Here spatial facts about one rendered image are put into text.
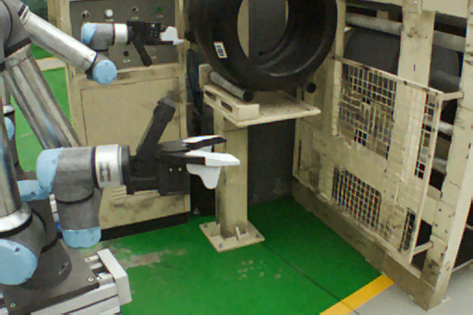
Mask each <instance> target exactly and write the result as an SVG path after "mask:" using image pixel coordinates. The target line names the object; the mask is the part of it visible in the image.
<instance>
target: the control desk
mask: <svg viewBox="0 0 473 315"><path fill-rule="evenodd" d="M59 1H60V6H61V9H60V13H61V28H62V32H64V33H66V34H67V35H69V36H70V37H71V38H73V39H74V40H75V39H76V40H77V41H79V42H80V43H81V41H80V39H81V27H82V25H83V24H85V23H91V24H95V23H97V24H99V23H104V24H117V23H118V24H126V25H127V20H132V21H142V20H155V21H156V22H158V23H162V24H161V32H166V30H167V28H169V27H171V28H175V29H176V36H177V39H178V40H181V39H184V20H183V0H59ZM184 46H185V43H184V42H182V43H181V44H177V45H147V44H144V48H145V50H146V52H147V54H148V56H149V57H150V58H151V59H152V63H153V65H151V66H150V67H146V66H144V65H143V64H142V62H141V60H140V59H141V58H140V57H139V54H138V52H137V50H136V48H135V47H134V45H133V43H132V42H131V43H130V45H116V46H108V49H109V50H108V60H109V61H111V62H112V63H113V64H114V65H115V69H116V77H115V80H114V81H113V82H111V83H110V84H109V85H102V84H99V83H97V82H96V81H91V80H88V79H86V77H87V76H86V74H85V73H83V72H82V71H80V70H78V69H77V68H75V67H73V66H72V65H69V64H67V63H66V62H65V71H66V76H67V94H68V100H69V107H70V119H71V126H72V127H73V129H74V130H75V132H76V134H77V135H78V137H79V139H80V141H81V142H82V144H83V145H84V146H97V145H109V144H118V145H119V146H120V147H121V145H129V150H130V156H134V155H135V150H136V149H137V146H138V144H139V143H140V141H141V139H142V137H143V135H144V133H145V130H146V128H147V126H148V125H149V123H150V121H151V119H152V115H153V113H152V112H153V109H154V106H155V105H156V104H157V102H158V101H159V100H161V99H162V97H166V98H168V99H170V100H172V101H174V104H175V106H176V111H175V113H174V116H173V118H172V120H171V122H169V123H168V125H167V127H166V129H165V131H164V134H163V135H162V136H161V138H160V140H159V141H158V143H160V142H162V141H169V140H175V139H187V138H188V137H187V114H186V92H185V69H184V65H183V64H184ZM188 212H191V206H190V203H189V195H179V196H167V197H160V193H158V190H146V191H135V195H127V186H126V185H125V184H123V183H122V186H119V187H108V188H104V191H103V195H102V202H101V206H100V210H99V214H98V215H99V221H100V224H101V227H100V229H101V237H100V239H99V242H102V241H105V240H109V239H111V240H113V239H117V238H121V237H125V236H132V235H136V234H144V233H148V232H151V231H155V230H159V229H163V228H167V227H172V226H176V225H180V224H186V223H188ZM99 242H98V243H99Z"/></svg>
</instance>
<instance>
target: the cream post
mask: <svg viewBox="0 0 473 315"><path fill-rule="evenodd" d="M237 27H238V37H239V40H240V43H241V46H242V49H243V51H244V53H245V55H246V57H248V52H249V0H243V2H242V5H241V8H240V11H239V15H238V24H237ZM213 115H214V136H220V137H222V138H225V139H227V142H224V143H219V144H214V153H221V154H231V155H232V156H234V157H235V158H237V159H238V160H239V161H240V165H225V166H221V170H220V174H219V177H218V181H217V185H216V187H215V217H216V225H218V224H220V225H221V234H222V236H223V237H224V239H228V238H229V237H234V236H237V227H238V229H239V233H240V235H244V234H246V233H247V149H248V126H243V127H238V126H237V125H234V124H233V123H232V122H230V121H229V120H228V118H226V117H225V116H224V115H221V114H220V113H218V112H217V111H216V110H214V109H213Z"/></svg>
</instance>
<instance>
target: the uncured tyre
mask: <svg viewBox="0 0 473 315"><path fill-rule="evenodd" d="M242 2H243V0H194V1H193V7H192V8H191V26H192V31H193V35H194V38H195V41H196V44H197V45H198V49H199V51H200V53H201V55H202V57H203V58H204V60H206V61H207V62H208V63H209V65H210V66H211V67H212V68H214V69H215V70H216V71H217V72H219V73H220V75H223V76H224V77H226V78H228V79H231V80H232V81H234V82H236V83H238V84H240V85H241V86H243V87H246V88H248V89H252V90H255V91H261V92H275V91H285V90H289V89H291V88H294V87H296V86H297V85H298V84H300V83H301V82H303V81H305V80H306V79H308V78H309V77H310V76H311V75H312V74H313V73H314V72H315V71H316V70H317V69H318V68H319V67H320V66H321V64H322V63H323V62H324V60H325V58H326V57H327V55H328V54H329V52H330V50H331V48H332V46H333V43H334V39H335V35H336V32H337V29H336V27H337V20H338V6H337V5H336V0H287V2H288V20H287V24H286V27H285V31H284V33H283V35H282V37H281V39H280V40H279V42H278V43H277V44H276V45H275V46H274V47H273V48H272V50H271V51H270V52H269V53H266V54H265V55H262V56H259V57H256V58H252V59H248V58H247V57H246V55H245V53H244V51H243V49H242V46H241V43H240V40H239V37H238V27H237V24H238V15H239V11H240V8H241V5H242ZM214 42H222V43H223V46H224V49H225V52H226V56H227V58H219V57H218V55H217V52H216V49H215V46H214Z"/></svg>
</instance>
